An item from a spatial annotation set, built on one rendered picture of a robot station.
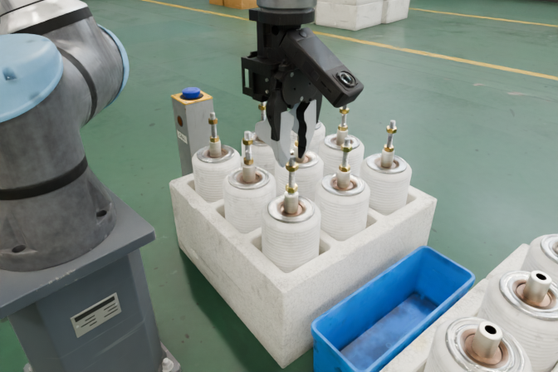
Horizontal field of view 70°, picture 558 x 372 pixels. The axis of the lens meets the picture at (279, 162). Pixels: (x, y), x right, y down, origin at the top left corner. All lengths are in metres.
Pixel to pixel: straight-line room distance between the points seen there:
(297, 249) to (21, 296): 0.36
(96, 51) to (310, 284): 0.45
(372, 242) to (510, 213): 0.57
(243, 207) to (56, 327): 0.32
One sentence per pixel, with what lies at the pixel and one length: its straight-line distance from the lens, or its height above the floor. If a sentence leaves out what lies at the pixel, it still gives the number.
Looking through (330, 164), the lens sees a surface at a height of 0.22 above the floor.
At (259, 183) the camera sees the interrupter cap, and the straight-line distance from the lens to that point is 0.70.
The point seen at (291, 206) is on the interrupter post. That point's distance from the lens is 0.63.
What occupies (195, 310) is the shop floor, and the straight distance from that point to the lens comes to 0.84.
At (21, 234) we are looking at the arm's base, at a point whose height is 0.34.
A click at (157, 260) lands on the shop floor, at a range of 0.96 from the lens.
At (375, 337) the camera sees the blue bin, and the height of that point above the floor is 0.00.
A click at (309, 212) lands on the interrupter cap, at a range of 0.63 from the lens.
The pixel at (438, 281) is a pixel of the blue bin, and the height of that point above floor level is 0.06.
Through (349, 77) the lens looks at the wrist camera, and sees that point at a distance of 0.49.
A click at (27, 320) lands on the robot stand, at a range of 0.57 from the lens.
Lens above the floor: 0.63
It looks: 29 degrees down
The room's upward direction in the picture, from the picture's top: straight up
